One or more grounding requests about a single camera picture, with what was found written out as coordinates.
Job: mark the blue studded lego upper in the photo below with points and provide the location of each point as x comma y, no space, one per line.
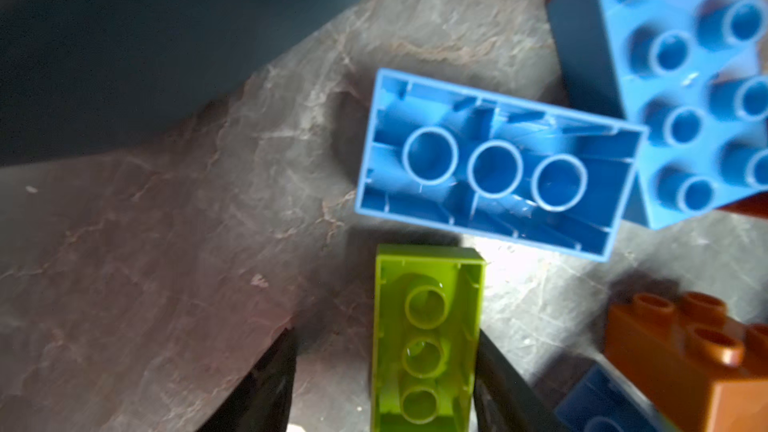
688,70

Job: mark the orange lego right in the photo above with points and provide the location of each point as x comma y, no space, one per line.
753,206

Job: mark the orange lego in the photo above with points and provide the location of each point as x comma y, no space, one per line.
700,368
753,206

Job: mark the middle teal container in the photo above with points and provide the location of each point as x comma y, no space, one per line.
86,76

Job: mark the green lego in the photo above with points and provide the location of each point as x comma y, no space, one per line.
427,314

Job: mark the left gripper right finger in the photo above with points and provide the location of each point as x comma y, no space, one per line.
502,398

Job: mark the orange lego centre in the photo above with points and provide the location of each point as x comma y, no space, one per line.
700,368

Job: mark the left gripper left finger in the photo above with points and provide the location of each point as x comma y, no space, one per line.
263,398

